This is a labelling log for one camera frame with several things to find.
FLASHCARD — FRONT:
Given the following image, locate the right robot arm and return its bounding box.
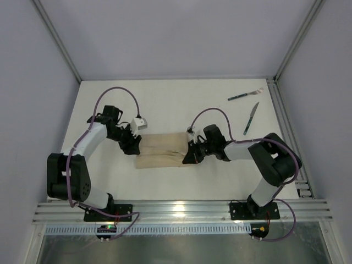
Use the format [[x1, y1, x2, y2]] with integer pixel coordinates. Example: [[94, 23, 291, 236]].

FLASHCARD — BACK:
[[182, 124, 302, 220]]

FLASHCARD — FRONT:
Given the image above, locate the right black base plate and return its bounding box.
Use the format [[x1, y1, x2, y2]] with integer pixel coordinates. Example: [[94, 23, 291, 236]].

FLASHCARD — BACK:
[[229, 200, 281, 221]]

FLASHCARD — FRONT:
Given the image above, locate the left aluminium frame post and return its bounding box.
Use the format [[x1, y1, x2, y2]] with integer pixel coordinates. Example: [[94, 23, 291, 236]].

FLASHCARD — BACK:
[[30, 0, 83, 84]]

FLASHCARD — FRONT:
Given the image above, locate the green handled knife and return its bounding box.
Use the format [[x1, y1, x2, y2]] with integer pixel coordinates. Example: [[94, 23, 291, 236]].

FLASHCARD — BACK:
[[243, 102, 260, 135]]

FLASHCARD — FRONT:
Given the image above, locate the aluminium front rail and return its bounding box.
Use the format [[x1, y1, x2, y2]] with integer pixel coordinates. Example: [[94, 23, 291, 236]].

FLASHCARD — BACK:
[[32, 199, 333, 224]]

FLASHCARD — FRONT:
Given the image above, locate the left controller board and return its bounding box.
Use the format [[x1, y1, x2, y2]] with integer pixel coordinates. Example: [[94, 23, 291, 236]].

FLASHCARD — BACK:
[[96, 224, 117, 240]]

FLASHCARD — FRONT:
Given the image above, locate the right aluminium frame post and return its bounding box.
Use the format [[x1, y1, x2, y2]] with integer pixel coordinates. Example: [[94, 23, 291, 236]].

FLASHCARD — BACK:
[[274, 0, 326, 82]]

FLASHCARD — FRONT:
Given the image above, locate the beige cloth napkin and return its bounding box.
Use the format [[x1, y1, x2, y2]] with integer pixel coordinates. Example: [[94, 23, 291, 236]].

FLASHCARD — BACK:
[[135, 132, 188, 169]]

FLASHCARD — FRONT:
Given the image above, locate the aluminium frame post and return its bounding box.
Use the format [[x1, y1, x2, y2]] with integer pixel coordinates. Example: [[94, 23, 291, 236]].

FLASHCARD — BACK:
[[30, 0, 83, 84], [274, 0, 326, 82]]

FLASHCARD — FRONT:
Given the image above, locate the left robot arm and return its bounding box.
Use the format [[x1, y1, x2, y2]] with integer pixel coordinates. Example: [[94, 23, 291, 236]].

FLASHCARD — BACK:
[[47, 106, 147, 215]]

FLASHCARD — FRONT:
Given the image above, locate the right controller board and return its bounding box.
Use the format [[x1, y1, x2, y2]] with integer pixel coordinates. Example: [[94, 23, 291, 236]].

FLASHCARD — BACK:
[[249, 224, 270, 240]]

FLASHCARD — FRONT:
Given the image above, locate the slotted grey cable duct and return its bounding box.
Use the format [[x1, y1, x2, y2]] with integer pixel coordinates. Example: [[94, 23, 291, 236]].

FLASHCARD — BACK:
[[45, 222, 251, 235]]

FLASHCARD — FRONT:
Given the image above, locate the controller board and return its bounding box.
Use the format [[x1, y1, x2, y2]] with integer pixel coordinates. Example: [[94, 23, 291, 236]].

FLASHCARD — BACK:
[[96, 224, 117, 240], [249, 224, 270, 240]]

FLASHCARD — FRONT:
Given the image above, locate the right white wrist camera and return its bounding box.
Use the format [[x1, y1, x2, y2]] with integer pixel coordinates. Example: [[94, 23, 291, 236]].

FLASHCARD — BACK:
[[186, 126, 200, 143]]

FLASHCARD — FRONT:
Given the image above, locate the aluminium right side rail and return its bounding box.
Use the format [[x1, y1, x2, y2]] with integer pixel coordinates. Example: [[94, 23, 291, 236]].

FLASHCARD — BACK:
[[266, 78, 315, 199]]

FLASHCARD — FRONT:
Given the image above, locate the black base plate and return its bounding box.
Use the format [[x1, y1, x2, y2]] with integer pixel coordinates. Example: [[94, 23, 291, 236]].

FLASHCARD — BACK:
[[229, 200, 281, 221], [84, 203, 133, 222]]

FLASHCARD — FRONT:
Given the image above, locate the aluminium rail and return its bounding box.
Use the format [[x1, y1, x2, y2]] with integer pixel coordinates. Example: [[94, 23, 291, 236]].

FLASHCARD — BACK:
[[266, 78, 315, 199], [32, 199, 333, 224]]

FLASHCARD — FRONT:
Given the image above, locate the green handled fork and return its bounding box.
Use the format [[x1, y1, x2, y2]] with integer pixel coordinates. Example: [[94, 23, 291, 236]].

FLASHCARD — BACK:
[[227, 87, 263, 101]]

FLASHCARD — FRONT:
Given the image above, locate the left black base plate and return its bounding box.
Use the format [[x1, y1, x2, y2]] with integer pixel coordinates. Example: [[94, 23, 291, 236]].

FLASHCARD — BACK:
[[84, 203, 133, 222]]

